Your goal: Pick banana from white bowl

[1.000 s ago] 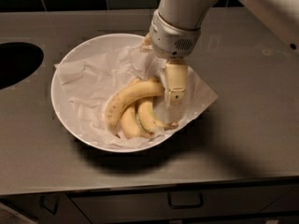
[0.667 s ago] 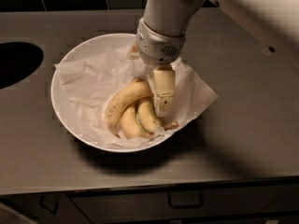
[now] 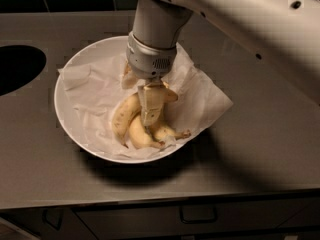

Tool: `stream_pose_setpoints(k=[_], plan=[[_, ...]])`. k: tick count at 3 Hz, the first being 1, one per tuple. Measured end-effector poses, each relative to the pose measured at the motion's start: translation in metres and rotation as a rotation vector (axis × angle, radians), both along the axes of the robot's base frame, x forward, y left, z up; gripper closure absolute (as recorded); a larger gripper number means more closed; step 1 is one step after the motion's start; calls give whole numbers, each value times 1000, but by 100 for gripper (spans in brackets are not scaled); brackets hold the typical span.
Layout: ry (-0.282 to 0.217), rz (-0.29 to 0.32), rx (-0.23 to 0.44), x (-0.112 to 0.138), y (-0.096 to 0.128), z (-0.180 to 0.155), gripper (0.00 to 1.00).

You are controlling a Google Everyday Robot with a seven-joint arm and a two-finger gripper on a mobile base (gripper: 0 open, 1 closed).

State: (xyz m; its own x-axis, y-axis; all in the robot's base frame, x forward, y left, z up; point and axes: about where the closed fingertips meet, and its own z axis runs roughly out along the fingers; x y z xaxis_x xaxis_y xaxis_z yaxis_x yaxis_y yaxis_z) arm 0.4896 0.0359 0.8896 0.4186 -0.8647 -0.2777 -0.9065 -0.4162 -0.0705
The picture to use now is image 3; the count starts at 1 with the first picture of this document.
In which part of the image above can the right yellow banana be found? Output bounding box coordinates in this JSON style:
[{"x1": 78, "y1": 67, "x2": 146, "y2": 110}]
[{"x1": 148, "y1": 115, "x2": 191, "y2": 140}]

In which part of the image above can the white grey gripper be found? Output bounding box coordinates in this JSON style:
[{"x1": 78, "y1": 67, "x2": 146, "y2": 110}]
[{"x1": 121, "y1": 32, "x2": 177, "y2": 127}]

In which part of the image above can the black drawer handle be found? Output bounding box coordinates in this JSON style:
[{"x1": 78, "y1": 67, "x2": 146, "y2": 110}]
[{"x1": 179, "y1": 204, "x2": 217, "y2": 224}]

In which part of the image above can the dark cabinet drawer front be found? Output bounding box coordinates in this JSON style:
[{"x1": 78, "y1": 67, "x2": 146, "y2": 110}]
[{"x1": 76, "y1": 198, "x2": 320, "y2": 240}]

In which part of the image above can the large yellow banana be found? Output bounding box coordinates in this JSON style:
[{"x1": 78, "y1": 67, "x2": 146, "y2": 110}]
[{"x1": 111, "y1": 88, "x2": 178, "y2": 146}]

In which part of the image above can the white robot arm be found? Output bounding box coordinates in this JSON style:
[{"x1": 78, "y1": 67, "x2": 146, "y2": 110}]
[{"x1": 126, "y1": 0, "x2": 320, "y2": 104}]

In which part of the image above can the white paper sheet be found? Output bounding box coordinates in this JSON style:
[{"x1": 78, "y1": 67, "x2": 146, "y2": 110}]
[{"x1": 57, "y1": 42, "x2": 234, "y2": 161}]

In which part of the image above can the middle yellow banana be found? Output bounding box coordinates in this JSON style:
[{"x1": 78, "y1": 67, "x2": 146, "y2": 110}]
[{"x1": 128, "y1": 114, "x2": 164, "y2": 149}]

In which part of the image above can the white ceramic bowl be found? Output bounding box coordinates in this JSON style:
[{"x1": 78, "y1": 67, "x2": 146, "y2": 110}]
[{"x1": 54, "y1": 35, "x2": 206, "y2": 165}]

